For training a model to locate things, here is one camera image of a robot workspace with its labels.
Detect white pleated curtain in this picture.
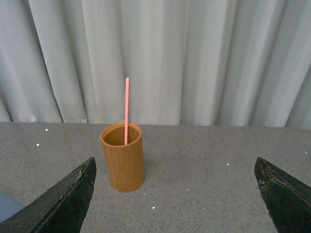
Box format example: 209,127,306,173
0,0,311,129

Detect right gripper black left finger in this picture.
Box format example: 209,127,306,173
0,157,96,233

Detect light blue plastic cup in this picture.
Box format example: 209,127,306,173
0,193,25,222

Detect bamboo chopstick holder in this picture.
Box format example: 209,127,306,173
100,122,145,193

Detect pink chopstick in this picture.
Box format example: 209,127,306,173
124,77,130,145

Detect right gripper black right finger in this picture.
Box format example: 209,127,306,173
254,157,311,233

